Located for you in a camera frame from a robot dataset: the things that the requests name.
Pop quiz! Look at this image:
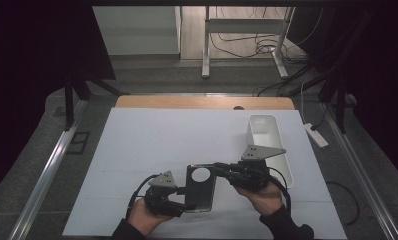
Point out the white cabinet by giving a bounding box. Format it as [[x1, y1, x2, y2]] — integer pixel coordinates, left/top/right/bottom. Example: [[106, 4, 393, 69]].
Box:
[[92, 5, 183, 57]]

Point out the phone case with round cutout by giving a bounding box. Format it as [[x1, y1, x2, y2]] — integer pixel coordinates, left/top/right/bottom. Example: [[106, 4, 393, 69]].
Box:
[[184, 163, 218, 214]]

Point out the black looped cable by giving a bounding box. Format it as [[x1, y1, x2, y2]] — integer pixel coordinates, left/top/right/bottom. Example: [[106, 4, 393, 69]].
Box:
[[325, 180, 362, 226]]

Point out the person's right hand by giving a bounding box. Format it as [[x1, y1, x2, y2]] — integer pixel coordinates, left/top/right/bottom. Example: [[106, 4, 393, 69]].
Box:
[[234, 175, 285, 218]]

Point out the white desk frame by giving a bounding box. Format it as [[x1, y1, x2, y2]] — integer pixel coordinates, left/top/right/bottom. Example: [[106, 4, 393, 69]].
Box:
[[201, 5, 297, 80]]

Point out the aluminium rail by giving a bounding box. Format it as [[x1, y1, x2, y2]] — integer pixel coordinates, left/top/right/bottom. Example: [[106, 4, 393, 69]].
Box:
[[320, 99, 398, 240], [7, 99, 89, 240]]

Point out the white power strip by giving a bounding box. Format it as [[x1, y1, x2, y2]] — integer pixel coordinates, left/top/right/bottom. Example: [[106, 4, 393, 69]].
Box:
[[303, 122, 330, 149]]

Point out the white plastic bin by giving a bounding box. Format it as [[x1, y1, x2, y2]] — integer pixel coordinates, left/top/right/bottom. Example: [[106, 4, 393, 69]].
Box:
[[246, 114, 295, 190]]

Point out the wooden table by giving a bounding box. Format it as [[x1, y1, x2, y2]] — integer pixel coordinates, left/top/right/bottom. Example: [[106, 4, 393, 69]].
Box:
[[115, 95, 296, 111]]

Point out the pale blue board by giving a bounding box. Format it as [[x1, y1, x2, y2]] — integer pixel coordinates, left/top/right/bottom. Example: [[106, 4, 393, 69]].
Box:
[[62, 107, 348, 240]]

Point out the black stand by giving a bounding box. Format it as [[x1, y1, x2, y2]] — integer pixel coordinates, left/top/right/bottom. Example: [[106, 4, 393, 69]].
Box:
[[63, 74, 131, 132], [318, 78, 355, 135]]

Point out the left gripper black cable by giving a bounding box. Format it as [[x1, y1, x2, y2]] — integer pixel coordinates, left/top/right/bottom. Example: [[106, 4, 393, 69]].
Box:
[[126, 173, 160, 219]]

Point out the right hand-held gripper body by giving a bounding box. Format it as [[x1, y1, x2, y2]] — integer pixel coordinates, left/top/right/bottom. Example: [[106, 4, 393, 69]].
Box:
[[226, 144, 287, 192]]

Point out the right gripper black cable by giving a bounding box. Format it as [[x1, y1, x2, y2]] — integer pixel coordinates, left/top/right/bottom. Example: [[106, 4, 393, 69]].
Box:
[[267, 166, 293, 215]]

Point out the tangle of black floor cables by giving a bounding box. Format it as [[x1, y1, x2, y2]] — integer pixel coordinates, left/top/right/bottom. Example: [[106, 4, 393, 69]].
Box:
[[209, 6, 325, 98]]

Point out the person's left hand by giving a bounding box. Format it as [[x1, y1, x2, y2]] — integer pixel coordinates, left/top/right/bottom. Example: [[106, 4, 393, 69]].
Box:
[[128, 197, 175, 237]]

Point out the black curtain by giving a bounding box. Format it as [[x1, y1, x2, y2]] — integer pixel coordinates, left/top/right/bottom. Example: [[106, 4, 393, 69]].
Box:
[[0, 0, 117, 201], [288, 0, 398, 186]]

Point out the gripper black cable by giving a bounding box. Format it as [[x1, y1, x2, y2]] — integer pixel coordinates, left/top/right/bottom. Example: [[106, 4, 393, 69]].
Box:
[[267, 166, 293, 215], [126, 173, 160, 219]]

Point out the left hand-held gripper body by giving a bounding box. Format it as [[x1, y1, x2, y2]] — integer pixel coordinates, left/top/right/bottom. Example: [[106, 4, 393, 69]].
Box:
[[143, 170, 185, 218]]

